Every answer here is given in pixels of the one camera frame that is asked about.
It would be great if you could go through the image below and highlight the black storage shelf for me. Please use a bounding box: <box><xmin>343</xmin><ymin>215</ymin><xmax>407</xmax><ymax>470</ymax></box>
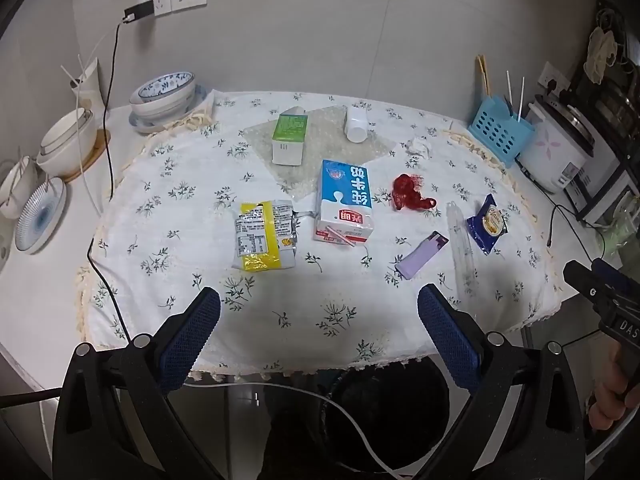
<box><xmin>570</xmin><ymin>0</ymin><xmax>640</xmax><ymax>161</ymax></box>

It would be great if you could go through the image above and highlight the black trash bin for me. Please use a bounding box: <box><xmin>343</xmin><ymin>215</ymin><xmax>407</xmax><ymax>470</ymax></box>
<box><xmin>317</xmin><ymin>357</ymin><xmax>451</xmax><ymax>476</ymax></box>

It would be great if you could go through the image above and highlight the purple lighter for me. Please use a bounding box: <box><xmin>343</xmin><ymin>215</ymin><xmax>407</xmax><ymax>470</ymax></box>
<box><xmin>395</xmin><ymin>231</ymin><xmax>450</xmax><ymax>279</ymax></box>

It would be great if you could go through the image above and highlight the wooden board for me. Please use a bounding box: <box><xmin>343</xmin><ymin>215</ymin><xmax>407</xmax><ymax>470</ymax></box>
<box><xmin>60</xmin><ymin>130</ymin><xmax>111</xmax><ymax>182</ymax></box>

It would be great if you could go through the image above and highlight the white mug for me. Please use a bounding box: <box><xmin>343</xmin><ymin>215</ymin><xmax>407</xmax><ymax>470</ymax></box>
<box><xmin>0</xmin><ymin>155</ymin><xmax>40</xmax><ymax>218</ymax></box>

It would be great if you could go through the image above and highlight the white microwave oven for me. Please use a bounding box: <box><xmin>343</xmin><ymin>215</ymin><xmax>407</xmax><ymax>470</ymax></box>
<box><xmin>565</xmin><ymin>125</ymin><xmax>640</xmax><ymax>221</ymax></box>

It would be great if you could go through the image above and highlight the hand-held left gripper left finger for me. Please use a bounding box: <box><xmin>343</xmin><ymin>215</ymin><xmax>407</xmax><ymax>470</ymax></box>
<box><xmin>52</xmin><ymin>287</ymin><xmax>222</xmax><ymax>480</ymax></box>

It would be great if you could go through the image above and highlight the blue patterned bowl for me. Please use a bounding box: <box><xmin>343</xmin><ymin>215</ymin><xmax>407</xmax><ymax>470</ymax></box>
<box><xmin>129</xmin><ymin>85</ymin><xmax>197</xmax><ymax>122</ymax></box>
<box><xmin>137</xmin><ymin>71</ymin><xmax>196</xmax><ymax>103</ymax></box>

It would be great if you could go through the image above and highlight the black charger cable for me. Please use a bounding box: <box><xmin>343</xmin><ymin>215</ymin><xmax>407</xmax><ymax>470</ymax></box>
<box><xmin>86</xmin><ymin>21</ymin><xmax>132</xmax><ymax>343</ymax></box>

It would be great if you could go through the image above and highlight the blue rimmed plate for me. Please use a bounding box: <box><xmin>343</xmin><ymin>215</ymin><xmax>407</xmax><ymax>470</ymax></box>
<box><xmin>128</xmin><ymin>87</ymin><xmax>209</xmax><ymax>134</ymax></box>

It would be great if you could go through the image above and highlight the red mesh wrapper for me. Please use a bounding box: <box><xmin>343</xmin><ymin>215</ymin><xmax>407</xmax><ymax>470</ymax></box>
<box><xmin>391</xmin><ymin>173</ymin><xmax>437</xmax><ymax>211</ymax></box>

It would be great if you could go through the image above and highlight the white utensil holder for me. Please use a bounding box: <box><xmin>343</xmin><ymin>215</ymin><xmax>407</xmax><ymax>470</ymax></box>
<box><xmin>60</xmin><ymin>55</ymin><xmax>107</xmax><ymax>113</ymax></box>

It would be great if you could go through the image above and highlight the wall socket with plug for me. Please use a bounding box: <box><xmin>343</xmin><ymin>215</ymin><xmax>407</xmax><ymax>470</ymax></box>
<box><xmin>539</xmin><ymin>62</ymin><xmax>571</xmax><ymax>95</ymax></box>

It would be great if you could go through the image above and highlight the white rice cooker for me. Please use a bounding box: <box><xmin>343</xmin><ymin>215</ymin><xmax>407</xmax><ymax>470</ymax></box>
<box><xmin>516</xmin><ymin>94</ymin><xmax>598</xmax><ymax>193</ymax></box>

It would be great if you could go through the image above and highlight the beige cloth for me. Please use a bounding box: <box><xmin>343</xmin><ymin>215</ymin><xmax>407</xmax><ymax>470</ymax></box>
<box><xmin>587</xmin><ymin>27</ymin><xmax>619</xmax><ymax>83</ymax></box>

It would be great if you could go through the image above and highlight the yellow snack packet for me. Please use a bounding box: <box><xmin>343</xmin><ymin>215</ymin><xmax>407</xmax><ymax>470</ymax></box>
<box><xmin>231</xmin><ymin>200</ymin><xmax>300</xmax><ymax>272</ymax></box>

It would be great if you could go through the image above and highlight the white bowl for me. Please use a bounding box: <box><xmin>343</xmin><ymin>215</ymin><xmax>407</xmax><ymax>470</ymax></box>
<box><xmin>40</xmin><ymin>108</ymin><xmax>96</xmax><ymax>155</ymax></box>
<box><xmin>36</xmin><ymin>127</ymin><xmax>99</xmax><ymax>177</ymax></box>

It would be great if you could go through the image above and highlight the thick black cable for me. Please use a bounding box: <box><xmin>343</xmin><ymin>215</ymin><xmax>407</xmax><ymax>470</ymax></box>
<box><xmin>0</xmin><ymin>387</ymin><xmax>63</xmax><ymax>409</ymax></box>

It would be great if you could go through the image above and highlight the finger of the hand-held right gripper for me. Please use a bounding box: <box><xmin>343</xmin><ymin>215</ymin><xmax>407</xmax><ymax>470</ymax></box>
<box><xmin>592</xmin><ymin>258</ymin><xmax>640</xmax><ymax>306</ymax></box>
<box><xmin>563</xmin><ymin>260</ymin><xmax>618</xmax><ymax>321</ymax></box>

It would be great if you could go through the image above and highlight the black rice cooker cable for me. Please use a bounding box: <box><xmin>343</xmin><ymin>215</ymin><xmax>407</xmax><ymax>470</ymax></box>
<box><xmin>520</xmin><ymin>165</ymin><xmax>607</xmax><ymax>261</ymax></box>

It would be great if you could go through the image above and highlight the clear bubble wrap sheet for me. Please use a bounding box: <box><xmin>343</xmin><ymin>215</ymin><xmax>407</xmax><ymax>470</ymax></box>
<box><xmin>239</xmin><ymin>105</ymin><xmax>396</xmax><ymax>196</ymax></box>

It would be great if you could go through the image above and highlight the clear plastic tube wrapper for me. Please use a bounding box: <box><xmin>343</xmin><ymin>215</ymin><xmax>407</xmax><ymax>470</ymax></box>
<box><xmin>446</xmin><ymin>201</ymin><xmax>479</xmax><ymax>298</ymax></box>

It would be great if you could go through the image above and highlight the blue and white milk carton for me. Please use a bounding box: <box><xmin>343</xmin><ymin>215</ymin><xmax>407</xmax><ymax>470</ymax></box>
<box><xmin>314</xmin><ymin>160</ymin><xmax>375</xmax><ymax>247</ymax></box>

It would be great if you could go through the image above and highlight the person's right hand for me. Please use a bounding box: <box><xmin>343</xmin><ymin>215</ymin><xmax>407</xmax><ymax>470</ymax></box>
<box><xmin>587</xmin><ymin>345</ymin><xmax>640</xmax><ymax>431</ymax></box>

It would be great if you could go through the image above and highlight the green and white carton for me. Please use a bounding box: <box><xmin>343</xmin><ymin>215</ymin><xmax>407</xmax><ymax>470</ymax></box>
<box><xmin>271</xmin><ymin>107</ymin><xmax>308</xmax><ymax>166</ymax></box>

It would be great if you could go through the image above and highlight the blue striped plate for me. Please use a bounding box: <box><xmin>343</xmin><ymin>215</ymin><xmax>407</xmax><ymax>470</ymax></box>
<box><xmin>15</xmin><ymin>176</ymin><xmax>67</xmax><ymax>255</ymax></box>

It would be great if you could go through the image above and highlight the white floral tablecloth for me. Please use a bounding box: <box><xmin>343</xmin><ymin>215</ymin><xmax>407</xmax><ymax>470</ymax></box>
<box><xmin>75</xmin><ymin>91</ymin><xmax>576</xmax><ymax>378</ymax></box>

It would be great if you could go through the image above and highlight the blue plastic utensil basket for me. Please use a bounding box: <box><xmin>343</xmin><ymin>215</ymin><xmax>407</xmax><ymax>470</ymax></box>
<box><xmin>468</xmin><ymin>96</ymin><xmax>536</xmax><ymax>168</ymax></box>

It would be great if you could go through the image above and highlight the dark blue cookie packet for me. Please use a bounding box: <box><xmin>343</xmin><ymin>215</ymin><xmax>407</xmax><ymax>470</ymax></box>
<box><xmin>466</xmin><ymin>194</ymin><xmax>509</xmax><ymax>256</ymax></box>

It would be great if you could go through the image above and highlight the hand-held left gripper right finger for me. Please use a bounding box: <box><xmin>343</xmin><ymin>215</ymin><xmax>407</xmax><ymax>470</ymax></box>
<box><xmin>415</xmin><ymin>284</ymin><xmax>586</xmax><ymax>480</ymax></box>

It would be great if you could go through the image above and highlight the white plastic cup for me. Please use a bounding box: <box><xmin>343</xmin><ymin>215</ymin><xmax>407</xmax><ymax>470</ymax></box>
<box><xmin>344</xmin><ymin>105</ymin><xmax>368</xmax><ymax>143</ymax></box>

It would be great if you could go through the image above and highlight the green plastic bag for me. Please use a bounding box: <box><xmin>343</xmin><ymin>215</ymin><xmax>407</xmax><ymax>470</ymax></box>
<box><xmin>597</xmin><ymin>195</ymin><xmax>640</xmax><ymax>261</ymax></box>

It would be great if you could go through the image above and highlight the white cable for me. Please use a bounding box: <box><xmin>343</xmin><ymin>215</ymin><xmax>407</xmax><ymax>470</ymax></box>
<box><xmin>74</xmin><ymin>56</ymin><xmax>103</xmax><ymax>213</ymax></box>
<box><xmin>184</xmin><ymin>381</ymin><xmax>403</xmax><ymax>479</ymax></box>

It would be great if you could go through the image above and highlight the black charger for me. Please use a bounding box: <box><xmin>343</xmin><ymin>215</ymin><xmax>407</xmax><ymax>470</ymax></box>
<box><xmin>122</xmin><ymin>1</ymin><xmax>156</xmax><ymax>25</ymax></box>

